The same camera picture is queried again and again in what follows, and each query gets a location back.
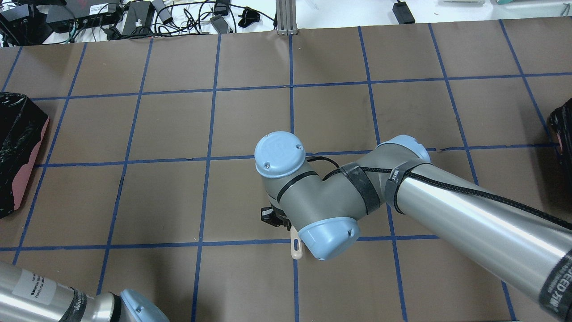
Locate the black lined bin near right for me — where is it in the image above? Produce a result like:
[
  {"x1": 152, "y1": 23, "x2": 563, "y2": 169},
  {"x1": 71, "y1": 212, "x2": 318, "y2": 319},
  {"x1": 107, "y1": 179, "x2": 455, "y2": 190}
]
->
[{"x1": 549, "y1": 98, "x2": 572, "y2": 171}]

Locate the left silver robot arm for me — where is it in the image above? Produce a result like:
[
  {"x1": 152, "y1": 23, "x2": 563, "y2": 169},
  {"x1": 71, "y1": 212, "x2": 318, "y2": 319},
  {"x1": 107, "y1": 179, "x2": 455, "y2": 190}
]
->
[{"x1": 0, "y1": 262, "x2": 169, "y2": 322}]

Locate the white hand brush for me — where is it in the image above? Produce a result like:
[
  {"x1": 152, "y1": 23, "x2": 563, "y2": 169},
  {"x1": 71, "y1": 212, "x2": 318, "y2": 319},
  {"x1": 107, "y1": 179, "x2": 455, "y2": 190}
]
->
[{"x1": 290, "y1": 228, "x2": 303, "y2": 260}]

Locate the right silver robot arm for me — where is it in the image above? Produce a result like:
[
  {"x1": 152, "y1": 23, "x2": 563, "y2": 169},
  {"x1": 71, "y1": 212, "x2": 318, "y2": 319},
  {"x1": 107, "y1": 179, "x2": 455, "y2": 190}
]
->
[{"x1": 254, "y1": 131, "x2": 572, "y2": 322}]

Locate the black lined bin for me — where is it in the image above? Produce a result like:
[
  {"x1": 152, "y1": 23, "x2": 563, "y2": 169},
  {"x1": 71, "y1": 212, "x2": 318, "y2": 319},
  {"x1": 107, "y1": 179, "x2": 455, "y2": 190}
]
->
[
  {"x1": 549, "y1": 98, "x2": 572, "y2": 171},
  {"x1": 0, "y1": 92, "x2": 50, "y2": 218}
]

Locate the black power adapter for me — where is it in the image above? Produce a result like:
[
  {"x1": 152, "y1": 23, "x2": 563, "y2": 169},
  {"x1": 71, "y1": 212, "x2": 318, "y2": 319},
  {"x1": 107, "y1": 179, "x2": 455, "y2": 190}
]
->
[{"x1": 392, "y1": 0, "x2": 416, "y2": 25}]

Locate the black lined bin near left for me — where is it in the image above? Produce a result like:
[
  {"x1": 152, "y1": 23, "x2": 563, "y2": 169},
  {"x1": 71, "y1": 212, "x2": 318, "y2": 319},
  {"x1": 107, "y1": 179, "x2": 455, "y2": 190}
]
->
[{"x1": 0, "y1": 92, "x2": 50, "y2": 218}]

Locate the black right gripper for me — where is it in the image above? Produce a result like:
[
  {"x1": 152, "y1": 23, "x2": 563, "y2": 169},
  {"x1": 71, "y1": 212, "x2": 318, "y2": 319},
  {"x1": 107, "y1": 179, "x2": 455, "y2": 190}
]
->
[{"x1": 260, "y1": 206, "x2": 292, "y2": 229}]

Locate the aluminium frame post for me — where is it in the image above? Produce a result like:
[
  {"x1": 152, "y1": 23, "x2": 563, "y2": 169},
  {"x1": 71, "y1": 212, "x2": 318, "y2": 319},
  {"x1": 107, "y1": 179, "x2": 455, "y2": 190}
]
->
[{"x1": 274, "y1": 0, "x2": 299, "y2": 35}]

